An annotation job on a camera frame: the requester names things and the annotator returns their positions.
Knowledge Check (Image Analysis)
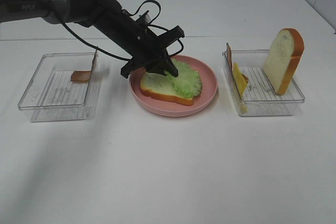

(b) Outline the yellow cheese slice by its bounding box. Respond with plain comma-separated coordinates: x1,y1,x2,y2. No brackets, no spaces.
232,62,249,116

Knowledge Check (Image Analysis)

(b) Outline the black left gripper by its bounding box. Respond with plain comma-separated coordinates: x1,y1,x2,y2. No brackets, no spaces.
121,14,184,78

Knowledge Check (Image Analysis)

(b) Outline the brown bacon strip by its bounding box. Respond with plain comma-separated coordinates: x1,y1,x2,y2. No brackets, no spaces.
70,50,98,83

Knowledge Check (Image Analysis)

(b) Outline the pink bacon strip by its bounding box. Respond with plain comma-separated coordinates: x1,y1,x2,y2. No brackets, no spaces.
226,43,249,84

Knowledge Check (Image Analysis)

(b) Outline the green lettuce leaf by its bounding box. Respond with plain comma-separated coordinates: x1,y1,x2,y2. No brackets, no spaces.
165,59,203,99

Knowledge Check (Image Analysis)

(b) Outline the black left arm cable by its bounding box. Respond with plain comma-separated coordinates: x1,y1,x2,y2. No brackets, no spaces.
52,0,184,61

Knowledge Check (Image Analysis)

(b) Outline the pink round plate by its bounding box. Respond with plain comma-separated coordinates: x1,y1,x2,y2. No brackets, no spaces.
129,55,218,117

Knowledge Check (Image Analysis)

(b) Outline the clear left plastic container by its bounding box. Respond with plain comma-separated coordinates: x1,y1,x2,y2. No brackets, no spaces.
18,52,101,122

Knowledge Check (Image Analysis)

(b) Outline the clear plastic container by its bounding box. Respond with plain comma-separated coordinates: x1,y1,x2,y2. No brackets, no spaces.
222,49,305,116
18,52,101,122

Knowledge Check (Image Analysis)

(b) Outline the clear right plastic container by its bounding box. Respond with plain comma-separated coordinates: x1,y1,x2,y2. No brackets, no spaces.
222,49,305,116

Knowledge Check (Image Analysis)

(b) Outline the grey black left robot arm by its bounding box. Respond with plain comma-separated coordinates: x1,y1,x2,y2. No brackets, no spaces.
1,0,184,78

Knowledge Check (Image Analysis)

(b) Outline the white bread slice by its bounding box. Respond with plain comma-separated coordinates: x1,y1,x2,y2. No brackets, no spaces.
262,28,304,95
140,72,199,106

